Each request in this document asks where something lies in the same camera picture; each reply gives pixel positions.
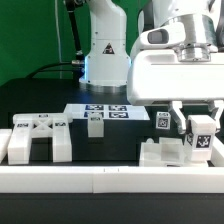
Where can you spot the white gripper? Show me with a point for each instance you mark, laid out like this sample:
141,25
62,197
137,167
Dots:
156,77

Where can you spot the white chair seat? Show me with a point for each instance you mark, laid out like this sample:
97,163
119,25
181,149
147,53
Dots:
168,152

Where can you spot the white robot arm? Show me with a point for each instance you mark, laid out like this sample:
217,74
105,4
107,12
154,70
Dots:
177,58

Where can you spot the white tagged cube nut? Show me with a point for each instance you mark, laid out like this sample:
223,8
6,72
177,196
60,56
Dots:
163,120

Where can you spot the white right fence bar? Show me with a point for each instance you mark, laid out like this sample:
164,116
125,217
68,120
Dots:
217,157

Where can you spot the white fence bar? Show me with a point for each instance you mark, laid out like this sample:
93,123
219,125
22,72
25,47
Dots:
5,135
61,179
217,157

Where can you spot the white sheet with tags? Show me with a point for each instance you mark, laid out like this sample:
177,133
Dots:
108,111

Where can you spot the white left fence bar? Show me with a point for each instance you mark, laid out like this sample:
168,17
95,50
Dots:
5,135

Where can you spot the white front fence bar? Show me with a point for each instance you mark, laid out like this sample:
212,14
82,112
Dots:
61,179

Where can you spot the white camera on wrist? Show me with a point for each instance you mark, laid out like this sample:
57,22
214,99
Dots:
167,36

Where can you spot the white chair back frame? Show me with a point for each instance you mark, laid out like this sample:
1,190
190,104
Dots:
40,125

